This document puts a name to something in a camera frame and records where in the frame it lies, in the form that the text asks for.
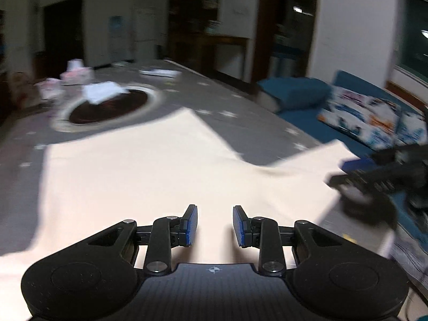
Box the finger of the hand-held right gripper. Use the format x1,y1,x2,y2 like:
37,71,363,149
328,164,422,195
339,145,405,172

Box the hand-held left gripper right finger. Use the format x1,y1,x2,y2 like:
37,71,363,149
233,205,338,276

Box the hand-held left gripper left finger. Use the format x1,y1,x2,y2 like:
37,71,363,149
87,205,198,276

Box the cream garment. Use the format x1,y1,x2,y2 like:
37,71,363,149
0,109,360,321

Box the butterfly print pillow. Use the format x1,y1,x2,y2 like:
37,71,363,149
396,110,428,147
318,85,402,149

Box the blue cushion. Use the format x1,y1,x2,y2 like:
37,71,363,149
257,76,332,113

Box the grey star-print tablecloth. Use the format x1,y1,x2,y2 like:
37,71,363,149
0,59,395,261

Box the blue chair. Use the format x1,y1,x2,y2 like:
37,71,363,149
270,44,299,78

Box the round black induction cooker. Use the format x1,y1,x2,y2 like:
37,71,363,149
50,83,164,134

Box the flat white rectangular object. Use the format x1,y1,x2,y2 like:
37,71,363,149
139,68,183,78

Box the white crumpled tissue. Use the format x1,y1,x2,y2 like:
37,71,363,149
82,81,130,105

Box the brown wooden side table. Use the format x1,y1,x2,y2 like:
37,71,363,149
197,33,250,81

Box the pink and white tissue box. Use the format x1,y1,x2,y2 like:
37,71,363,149
35,78,62,100
60,59,92,85

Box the white fridge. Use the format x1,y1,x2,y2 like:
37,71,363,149
132,5,168,62

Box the water dispenser with blue bottle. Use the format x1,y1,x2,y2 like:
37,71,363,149
109,15,129,62

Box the dark wooden shelf cabinet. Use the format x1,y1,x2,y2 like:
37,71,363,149
167,0,222,66

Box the dark door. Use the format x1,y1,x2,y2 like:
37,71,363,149
43,0,84,71

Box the brown wooden door frame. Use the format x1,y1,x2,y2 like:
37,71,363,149
257,0,319,85

